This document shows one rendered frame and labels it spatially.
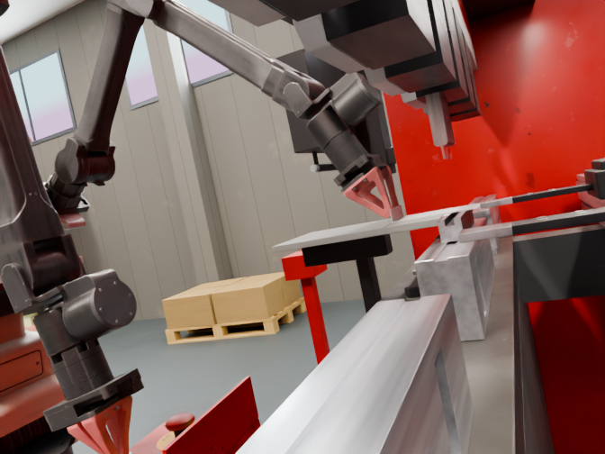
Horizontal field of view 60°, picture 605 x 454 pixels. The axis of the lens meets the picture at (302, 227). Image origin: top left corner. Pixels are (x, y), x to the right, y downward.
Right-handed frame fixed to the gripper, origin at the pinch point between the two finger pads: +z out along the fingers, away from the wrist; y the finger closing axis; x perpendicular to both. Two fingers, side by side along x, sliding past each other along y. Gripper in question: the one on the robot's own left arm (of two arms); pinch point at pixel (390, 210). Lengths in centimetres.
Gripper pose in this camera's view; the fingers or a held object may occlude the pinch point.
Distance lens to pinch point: 86.8
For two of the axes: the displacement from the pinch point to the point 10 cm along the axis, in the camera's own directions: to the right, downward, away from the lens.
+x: -7.2, 5.9, 3.7
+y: 3.8, -1.2, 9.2
